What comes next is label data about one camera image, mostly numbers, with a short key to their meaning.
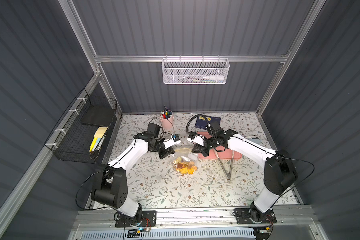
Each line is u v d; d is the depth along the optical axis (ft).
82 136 2.37
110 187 1.44
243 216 2.38
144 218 2.38
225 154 3.09
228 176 2.83
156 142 2.41
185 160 2.91
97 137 2.37
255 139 3.36
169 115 3.43
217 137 2.22
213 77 3.00
